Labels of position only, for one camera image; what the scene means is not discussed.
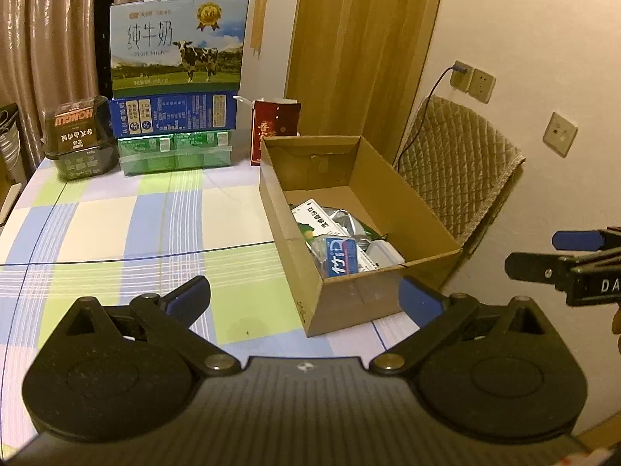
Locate white round device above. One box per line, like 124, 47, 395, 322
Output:
366, 240, 405, 268

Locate silver green leaf pouch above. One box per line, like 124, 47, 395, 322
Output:
324, 207, 385, 243

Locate clear blue label floss box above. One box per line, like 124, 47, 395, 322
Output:
310, 235, 377, 278

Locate white green spray box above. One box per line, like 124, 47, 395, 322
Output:
291, 199, 347, 242

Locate person's right hand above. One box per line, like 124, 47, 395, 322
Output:
612, 305, 621, 352

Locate checked tablecloth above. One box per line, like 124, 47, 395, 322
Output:
1, 158, 417, 457

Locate quilted beige chair cushion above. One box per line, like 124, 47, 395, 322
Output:
397, 95, 525, 254

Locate green wrapped drink pack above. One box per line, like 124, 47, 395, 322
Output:
118, 130, 232, 176

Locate open brown cardboard box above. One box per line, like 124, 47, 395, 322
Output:
260, 136, 461, 337

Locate blue milk carton box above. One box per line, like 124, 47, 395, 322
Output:
109, 92, 237, 138

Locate black Honglu package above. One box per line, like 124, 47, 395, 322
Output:
43, 95, 118, 181

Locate dark red gift bag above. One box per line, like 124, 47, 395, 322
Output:
250, 99, 301, 165

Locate cow milk carton box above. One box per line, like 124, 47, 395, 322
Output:
109, 0, 248, 98

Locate wooden wardrobe panel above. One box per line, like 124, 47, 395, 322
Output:
285, 0, 440, 161

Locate wall coax socket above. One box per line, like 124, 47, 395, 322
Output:
542, 111, 578, 158

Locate wall power socket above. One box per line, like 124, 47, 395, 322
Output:
449, 61, 496, 104

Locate dark charger cable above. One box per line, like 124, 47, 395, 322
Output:
394, 61, 470, 170

